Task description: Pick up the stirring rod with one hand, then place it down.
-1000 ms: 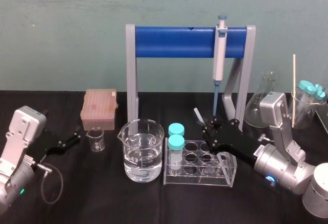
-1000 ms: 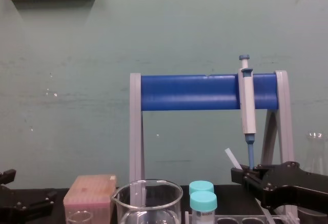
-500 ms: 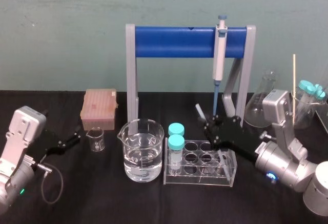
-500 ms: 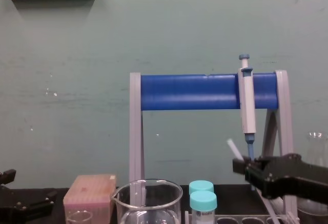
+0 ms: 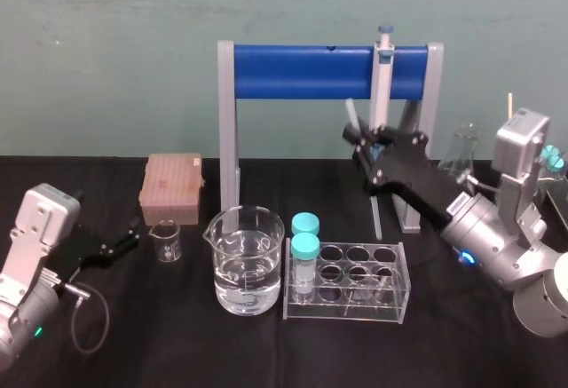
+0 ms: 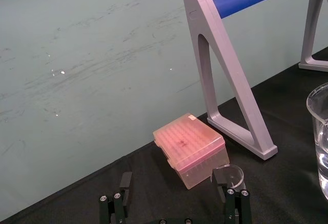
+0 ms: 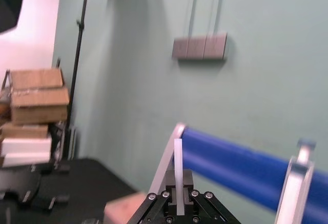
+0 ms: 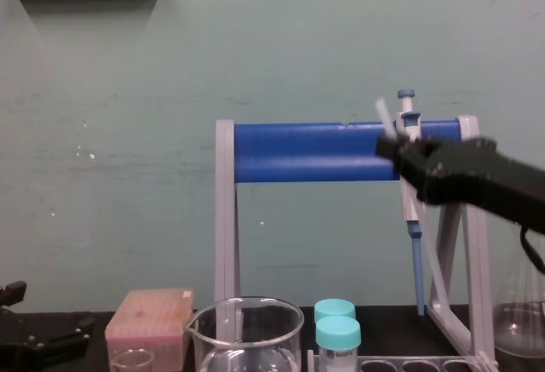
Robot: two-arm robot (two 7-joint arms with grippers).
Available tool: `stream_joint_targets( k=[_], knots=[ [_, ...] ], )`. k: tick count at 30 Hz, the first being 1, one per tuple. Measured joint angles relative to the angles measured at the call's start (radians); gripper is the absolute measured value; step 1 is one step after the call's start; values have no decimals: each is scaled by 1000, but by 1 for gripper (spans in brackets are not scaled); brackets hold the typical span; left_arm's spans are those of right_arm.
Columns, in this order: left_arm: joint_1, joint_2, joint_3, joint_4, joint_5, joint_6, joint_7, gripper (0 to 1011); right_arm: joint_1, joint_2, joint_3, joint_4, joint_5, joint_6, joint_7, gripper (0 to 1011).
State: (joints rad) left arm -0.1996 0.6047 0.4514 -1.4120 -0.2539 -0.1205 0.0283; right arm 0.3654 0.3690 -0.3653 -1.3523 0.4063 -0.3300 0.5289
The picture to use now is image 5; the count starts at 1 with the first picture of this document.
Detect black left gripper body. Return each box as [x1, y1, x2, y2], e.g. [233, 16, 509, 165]
[52, 223, 116, 286]

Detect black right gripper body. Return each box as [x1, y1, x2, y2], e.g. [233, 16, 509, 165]
[365, 126, 466, 233]

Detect small empty glass beaker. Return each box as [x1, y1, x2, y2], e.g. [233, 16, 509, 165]
[147, 219, 183, 265]

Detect clear glass conical flask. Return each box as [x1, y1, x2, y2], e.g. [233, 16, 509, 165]
[438, 118, 481, 181]

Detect white pipette with blue plunger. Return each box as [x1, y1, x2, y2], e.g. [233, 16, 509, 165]
[371, 24, 398, 135]

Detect pink pipette tip box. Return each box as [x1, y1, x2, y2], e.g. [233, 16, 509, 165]
[138, 152, 207, 226]

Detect grey and blue pipette stand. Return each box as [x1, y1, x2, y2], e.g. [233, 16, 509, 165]
[217, 39, 445, 234]

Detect teal-capped clear tube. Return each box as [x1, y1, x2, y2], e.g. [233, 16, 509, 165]
[288, 233, 322, 307]
[290, 211, 322, 247]

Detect black table cloth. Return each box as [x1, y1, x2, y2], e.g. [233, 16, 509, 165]
[0, 154, 568, 388]

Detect large glass beaker with water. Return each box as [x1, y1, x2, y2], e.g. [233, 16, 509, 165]
[202, 204, 286, 318]

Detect clear acrylic tube rack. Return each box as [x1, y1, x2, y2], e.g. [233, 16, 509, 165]
[280, 236, 407, 324]

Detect teal-capped clear bottle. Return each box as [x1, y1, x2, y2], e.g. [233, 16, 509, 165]
[537, 144, 568, 202]

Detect thin dark left wrist cable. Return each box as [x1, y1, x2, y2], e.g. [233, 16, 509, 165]
[61, 281, 111, 354]

